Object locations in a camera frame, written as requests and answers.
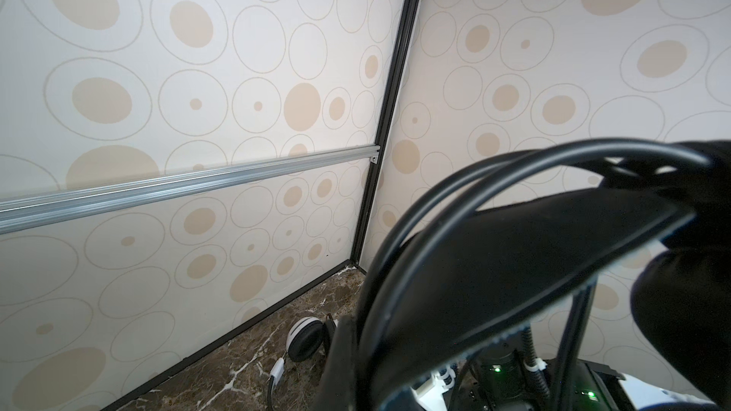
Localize back aluminium rail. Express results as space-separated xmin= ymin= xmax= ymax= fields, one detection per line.
xmin=1 ymin=145 xmax=380 ymax=235

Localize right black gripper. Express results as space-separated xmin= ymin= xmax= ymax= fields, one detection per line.
xmin=450 ymin=342 xmax=622 ymax=410

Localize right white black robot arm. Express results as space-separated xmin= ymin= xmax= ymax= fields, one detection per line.
xmin=447 ymin=341 xmax=719 ymax=410

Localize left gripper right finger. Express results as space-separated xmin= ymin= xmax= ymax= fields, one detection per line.
xmin=630 ymin=247 xmax=730 ymax=410

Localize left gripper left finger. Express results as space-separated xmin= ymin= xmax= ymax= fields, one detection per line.
xmin=310 ymin=316 xmax=358 ymax=411

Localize black blue headphones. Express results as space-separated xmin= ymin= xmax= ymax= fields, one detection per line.
xmin=353 ymin=136 xmax=731 ymax=411

